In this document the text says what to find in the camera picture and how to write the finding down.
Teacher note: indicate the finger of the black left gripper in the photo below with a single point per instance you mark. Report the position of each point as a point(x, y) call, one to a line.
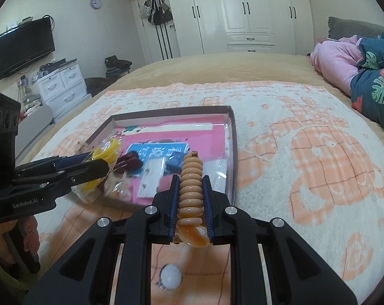
point(58, 175)

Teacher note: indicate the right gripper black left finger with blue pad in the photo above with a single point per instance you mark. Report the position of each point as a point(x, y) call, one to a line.
point(111, 252)

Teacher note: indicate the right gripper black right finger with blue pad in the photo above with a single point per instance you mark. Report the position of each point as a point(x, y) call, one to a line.
point(270, 262)

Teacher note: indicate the yellow rings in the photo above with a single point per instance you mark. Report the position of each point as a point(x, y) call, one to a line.
point(100, 171)

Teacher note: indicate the dark red hair clip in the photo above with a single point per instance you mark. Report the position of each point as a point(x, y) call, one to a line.
point(129, 162)

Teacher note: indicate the peach spiral hair clip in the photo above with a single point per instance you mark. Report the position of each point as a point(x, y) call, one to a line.
point(190, 225)

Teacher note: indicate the clear plastic packet white item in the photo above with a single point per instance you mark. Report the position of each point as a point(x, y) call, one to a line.
point(216, 170)

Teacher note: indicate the pearl ball hair tie bag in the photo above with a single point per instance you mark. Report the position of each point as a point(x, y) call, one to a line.
point(118, 187)

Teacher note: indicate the person's left hand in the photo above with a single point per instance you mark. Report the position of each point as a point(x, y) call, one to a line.
point(31, 240)

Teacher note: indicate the pink-lined shallow cardboard box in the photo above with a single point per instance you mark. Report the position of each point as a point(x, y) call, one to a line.
point(145, 148)

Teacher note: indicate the grey white bench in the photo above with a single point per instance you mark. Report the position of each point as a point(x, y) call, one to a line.
point(32, 129)

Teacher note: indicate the blue small box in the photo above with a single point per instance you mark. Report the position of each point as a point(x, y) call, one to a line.
point(174, 162)

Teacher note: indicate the white drawer cabinet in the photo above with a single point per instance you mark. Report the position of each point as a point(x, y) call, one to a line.
point(63, 90)

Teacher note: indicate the pile of dark clothes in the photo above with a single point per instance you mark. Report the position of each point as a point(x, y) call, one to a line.
point(116, 67)

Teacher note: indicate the white door with hanging bags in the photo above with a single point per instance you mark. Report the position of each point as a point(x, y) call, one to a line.
point(159, 42)

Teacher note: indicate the white glossy wardrobe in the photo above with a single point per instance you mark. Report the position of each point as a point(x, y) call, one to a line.
point(216, 26)

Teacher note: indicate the blue floral quilt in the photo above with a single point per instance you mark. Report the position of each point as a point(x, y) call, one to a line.
point(367, 86)

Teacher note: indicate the tan bed cover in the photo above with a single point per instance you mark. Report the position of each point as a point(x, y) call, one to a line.
point(209, 68)

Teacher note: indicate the pink quilt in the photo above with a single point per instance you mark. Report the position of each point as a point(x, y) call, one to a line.
point(337, 61)

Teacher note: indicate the grey pillow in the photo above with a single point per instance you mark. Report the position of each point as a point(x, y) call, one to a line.
point(339, 28)

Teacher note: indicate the wall-mounted black television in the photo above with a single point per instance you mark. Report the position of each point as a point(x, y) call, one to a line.
point(25, 44)

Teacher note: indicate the round wall clock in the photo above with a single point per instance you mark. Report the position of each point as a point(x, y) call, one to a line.
point(95, 4)

